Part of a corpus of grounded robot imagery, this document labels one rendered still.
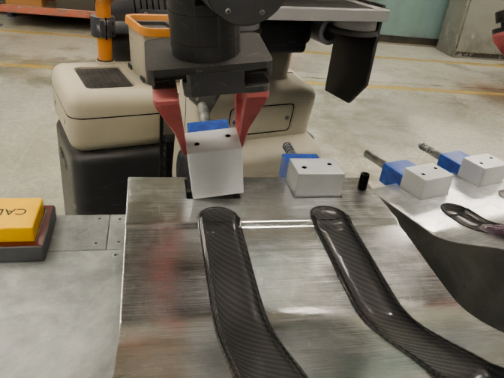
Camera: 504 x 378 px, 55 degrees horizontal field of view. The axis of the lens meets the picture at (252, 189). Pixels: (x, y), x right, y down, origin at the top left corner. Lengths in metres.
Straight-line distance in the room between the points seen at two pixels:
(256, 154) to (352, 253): 0.39
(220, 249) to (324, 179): 0.14
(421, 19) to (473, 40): 0.68
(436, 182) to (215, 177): 0.29
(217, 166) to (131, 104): 0.57
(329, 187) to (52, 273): 0.29
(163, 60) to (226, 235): 0.16
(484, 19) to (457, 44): 0.38
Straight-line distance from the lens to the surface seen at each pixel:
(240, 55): 0.41
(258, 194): 0.49
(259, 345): 0.33
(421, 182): 0.62
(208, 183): 0.46
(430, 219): 0.59
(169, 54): 0.42
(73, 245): 0.57
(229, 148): 0.44
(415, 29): 6.48
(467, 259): 0.54
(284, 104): 0.82
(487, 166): 0.70
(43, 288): 0.52
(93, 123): 1.00
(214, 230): 0.44
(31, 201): 0.58
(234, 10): 0.31
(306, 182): 0.49
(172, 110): 0.41
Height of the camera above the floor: 1.13
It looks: 29 degrees down
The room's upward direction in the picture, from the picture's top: 7 degrees clockwise
